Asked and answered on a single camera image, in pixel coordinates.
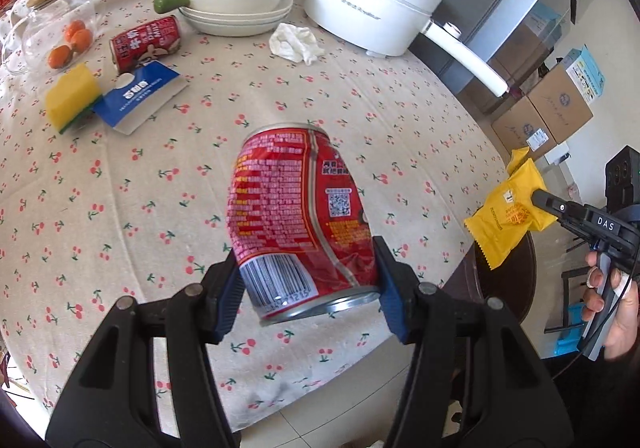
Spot yellow snack packet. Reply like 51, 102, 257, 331
464, 146, 556, 269

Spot red drink can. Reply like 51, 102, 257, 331
226, 123, 381, 325

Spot brown trash bin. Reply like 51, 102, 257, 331
444, 231, 537, 323

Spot person's right hand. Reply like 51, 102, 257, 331
582, 252, 639, 361

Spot cardboard box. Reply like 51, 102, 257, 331
527, 64, 593, 144
491, 96, 558, 160

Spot blue white small box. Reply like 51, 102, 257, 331
562, 45, 605, 104

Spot blue white cardboard sleeve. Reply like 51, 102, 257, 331
92, 60, 188, 135

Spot yellow green sponge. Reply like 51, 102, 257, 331
44, 64, 102, 133

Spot white electric cooking pot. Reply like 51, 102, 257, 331
304, 0, 508, 96

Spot white crumpled tissue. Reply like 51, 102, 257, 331
269, 23, 324, 66

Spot orange small fruit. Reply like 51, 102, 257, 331
47, 44, 74, 69
70, 28, 93, 54
63, 19, 86, 42

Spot red milk can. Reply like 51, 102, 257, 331
110, 15, 181, 75

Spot glass jar wooden lid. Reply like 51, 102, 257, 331
1, 0, 98, 76

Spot white stacked plates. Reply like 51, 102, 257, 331
179, 0, 293, 38

